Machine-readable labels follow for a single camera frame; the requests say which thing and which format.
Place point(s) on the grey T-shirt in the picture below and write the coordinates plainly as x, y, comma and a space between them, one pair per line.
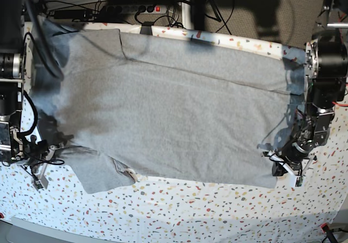
164, 107

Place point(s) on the terrazzo pattern tablecloth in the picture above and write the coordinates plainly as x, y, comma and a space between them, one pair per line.
159, 209

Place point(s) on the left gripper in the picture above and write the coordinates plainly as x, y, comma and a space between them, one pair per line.
293, 159

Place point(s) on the black table clip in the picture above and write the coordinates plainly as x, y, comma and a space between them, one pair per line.
146, 28

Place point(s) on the white power strip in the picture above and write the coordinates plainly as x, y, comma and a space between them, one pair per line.
133, 9

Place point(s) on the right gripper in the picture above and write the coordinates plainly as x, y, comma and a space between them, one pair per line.
34, 157

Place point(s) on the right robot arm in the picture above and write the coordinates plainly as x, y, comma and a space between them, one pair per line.
21, 29

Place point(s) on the red table clamp right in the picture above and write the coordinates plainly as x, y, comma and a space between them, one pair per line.
325, 228

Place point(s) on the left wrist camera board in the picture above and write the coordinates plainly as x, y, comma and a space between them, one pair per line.
299, 181

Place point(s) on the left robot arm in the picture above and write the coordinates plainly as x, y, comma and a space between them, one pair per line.
325, 83

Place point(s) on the white table leg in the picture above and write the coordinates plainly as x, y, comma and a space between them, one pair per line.
186, 16

